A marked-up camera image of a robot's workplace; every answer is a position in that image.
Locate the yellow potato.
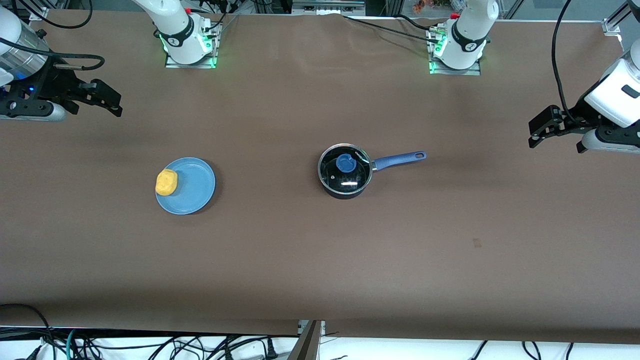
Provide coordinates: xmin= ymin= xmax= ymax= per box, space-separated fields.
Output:
xmin=155 ymin=169 xmax=179 ymax=197

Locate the glass lid with blue knob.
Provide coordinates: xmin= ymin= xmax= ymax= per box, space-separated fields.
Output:
xmin=318 ymin=144 xmax=375 ymax=195

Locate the blue round plate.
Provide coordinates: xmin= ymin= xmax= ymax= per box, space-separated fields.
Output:
xmin=155 ymin=157 xmax=217 ymax=216

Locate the brown table cover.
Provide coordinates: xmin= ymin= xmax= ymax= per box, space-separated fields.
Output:
xmin=0 ymin=9 xmax=640 ymax=346

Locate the grey aluminium profile bar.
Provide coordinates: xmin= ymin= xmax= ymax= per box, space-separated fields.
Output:
xmin=287 ymin=320 xmax=326 ymax=360

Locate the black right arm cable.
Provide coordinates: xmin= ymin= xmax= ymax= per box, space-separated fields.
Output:
xmin=0 ymin=0 xmax=107 ymax=71

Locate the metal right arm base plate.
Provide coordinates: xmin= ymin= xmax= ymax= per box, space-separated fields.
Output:
xmin=165 ymin=20 xmax=219 ymax=70

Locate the black pot with blue handle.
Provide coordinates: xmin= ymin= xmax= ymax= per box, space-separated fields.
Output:
xmin=317 ymin=143 xmax=427 ymax=200

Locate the long black table cable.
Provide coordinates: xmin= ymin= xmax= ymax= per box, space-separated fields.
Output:
xmin=344 ymin=16 xmax=443 ymax=44

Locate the thick black looped cable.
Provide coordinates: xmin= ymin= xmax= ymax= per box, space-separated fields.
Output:
xmin=0 ymin=302 xmax=53 ymax=351

